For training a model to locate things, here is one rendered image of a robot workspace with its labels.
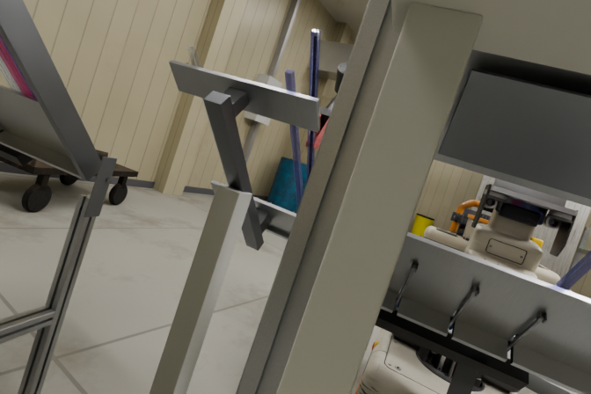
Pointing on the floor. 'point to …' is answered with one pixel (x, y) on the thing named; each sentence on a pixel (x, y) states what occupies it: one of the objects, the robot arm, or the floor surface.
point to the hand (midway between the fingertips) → (311, 143)
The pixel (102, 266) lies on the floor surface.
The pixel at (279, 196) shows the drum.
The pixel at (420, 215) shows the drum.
